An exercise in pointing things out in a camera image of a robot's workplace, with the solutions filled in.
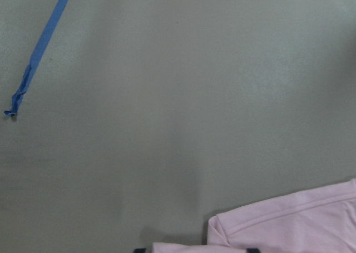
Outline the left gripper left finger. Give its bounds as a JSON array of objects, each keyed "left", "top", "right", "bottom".
[{"left": 133, "top": 248, "right": 147, "bottom": 253}]

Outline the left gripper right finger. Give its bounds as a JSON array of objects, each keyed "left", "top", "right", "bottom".
[{"left": 246, "top": 248, "right": 259, "bottom": 253}]

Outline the pink Snoopy t-shirt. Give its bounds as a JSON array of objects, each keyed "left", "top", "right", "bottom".
[{"left": 152, "top": 179, "right": 355, "bottom": 252}]

